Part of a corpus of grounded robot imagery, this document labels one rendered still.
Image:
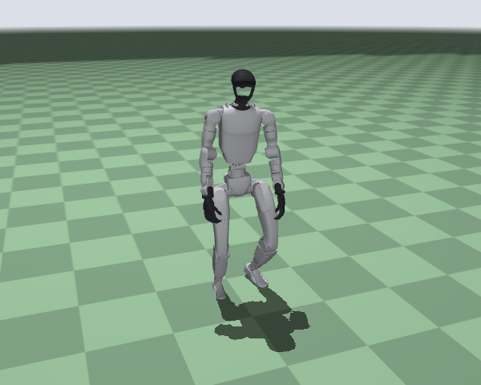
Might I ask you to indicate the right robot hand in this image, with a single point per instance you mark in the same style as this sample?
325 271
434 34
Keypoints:
209 207

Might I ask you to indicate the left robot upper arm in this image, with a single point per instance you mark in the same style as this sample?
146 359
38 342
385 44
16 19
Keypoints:
270 130

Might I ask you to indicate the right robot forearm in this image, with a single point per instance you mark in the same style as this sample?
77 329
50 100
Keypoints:
206 172

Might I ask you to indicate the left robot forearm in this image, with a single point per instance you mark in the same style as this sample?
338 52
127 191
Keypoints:
276 170

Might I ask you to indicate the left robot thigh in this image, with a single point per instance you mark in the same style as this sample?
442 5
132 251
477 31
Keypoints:
266 213

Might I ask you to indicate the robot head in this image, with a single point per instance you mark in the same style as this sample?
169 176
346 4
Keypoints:
242 78

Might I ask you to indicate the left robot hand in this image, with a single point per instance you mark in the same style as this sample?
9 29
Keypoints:
281 201

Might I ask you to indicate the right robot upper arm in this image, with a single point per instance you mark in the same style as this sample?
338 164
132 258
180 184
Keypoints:
211 118

